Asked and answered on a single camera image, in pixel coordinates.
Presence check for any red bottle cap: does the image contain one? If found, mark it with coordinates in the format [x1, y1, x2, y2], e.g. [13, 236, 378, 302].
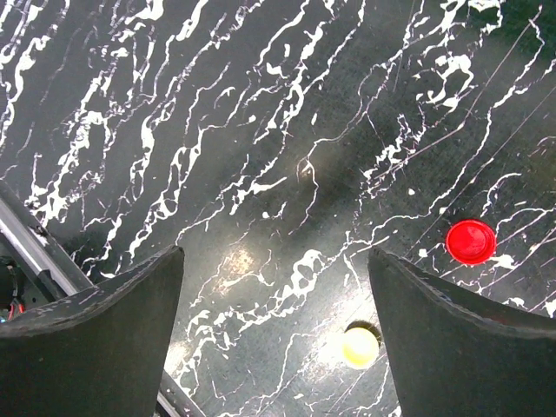
[445, 219, 497, 265]

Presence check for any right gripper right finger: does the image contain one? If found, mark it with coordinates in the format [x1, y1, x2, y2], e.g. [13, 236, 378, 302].
[367, 248, 555, 416]

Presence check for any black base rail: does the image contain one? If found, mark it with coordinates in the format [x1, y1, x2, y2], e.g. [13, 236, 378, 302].
[0, 180, 95, 322]

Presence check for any yellow bottle cap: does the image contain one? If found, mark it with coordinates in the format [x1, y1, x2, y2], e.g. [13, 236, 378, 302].
[341, 328, 380, 369]

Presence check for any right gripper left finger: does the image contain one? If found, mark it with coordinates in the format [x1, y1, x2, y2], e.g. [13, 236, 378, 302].
[1, 247, 184, 416]

